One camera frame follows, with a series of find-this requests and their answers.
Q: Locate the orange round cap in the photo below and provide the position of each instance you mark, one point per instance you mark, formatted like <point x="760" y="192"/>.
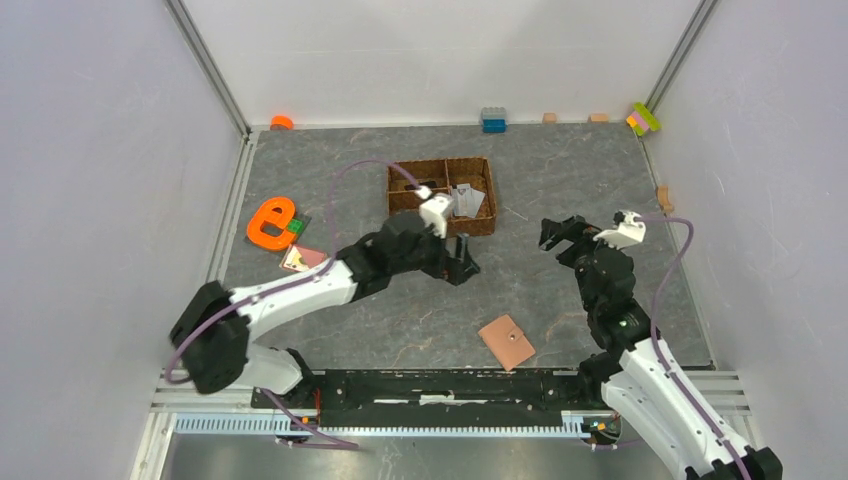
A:
<point x="281" y="122"/>

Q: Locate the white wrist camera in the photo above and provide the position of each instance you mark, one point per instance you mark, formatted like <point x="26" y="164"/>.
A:
<point x="629" y="230"/>
<point x="435" y="213"/>

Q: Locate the blue grey toy bricks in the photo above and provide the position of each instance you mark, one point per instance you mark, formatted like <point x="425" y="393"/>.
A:
<point x="493" y="120"/>

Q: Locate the green toy block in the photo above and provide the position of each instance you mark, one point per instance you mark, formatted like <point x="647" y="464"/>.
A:
<point x="297" y="226"/>

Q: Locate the curved tan wooden piece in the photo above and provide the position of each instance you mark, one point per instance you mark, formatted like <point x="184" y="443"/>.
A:
<point x="664" y="199"/>

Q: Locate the brown woven divided basket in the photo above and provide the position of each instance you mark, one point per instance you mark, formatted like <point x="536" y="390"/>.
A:
<point x="475" y="171"/>

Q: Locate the green pink toy bricks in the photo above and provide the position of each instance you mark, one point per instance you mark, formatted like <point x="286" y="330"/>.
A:
<point x="642" y="121"/>

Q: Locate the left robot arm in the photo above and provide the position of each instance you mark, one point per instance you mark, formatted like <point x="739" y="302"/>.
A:
<point x="215" y="336"/>

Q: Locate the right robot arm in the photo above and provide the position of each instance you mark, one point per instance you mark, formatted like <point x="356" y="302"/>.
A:
<point x="636" y="374"/>

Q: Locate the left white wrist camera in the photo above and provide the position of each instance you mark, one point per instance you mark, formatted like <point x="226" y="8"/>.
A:
<point x="435" y="213"/>

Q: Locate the grey cards in basket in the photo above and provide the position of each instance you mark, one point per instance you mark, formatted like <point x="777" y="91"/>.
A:
<point x="468" y="201"/>

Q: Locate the black item in basket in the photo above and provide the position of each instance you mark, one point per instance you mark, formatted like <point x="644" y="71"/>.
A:
<point x="428" y="184"/>

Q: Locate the orange tape dispenser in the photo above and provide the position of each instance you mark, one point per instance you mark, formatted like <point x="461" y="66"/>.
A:
<point x="268" y="228"/>

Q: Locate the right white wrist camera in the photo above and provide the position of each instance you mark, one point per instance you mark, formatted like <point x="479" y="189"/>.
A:
<point x="629" y="230"/>

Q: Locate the pink picture card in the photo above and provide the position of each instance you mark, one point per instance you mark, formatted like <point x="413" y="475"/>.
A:
<point x="298" y="258"/>

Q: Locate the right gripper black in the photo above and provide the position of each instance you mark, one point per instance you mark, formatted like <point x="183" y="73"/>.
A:
<point x="552" y="231"/>

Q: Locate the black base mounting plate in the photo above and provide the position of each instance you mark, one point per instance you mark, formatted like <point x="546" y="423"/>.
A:
<point x="453" y="398"/>

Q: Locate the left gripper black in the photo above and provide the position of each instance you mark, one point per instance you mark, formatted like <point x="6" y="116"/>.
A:
<point x="457" y="270"/>

